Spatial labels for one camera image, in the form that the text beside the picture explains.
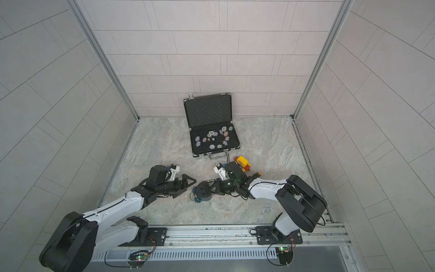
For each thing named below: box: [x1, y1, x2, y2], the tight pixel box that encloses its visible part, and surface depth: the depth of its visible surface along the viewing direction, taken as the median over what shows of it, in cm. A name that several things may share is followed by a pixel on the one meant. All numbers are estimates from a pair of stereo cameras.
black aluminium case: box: [182, 92, 241, 160], surface depth 104 cm
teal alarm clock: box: [192, 181, 213, 203], surface depth 82 cm
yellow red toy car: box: [233, 155, 252, 173], surface depth 91 cm
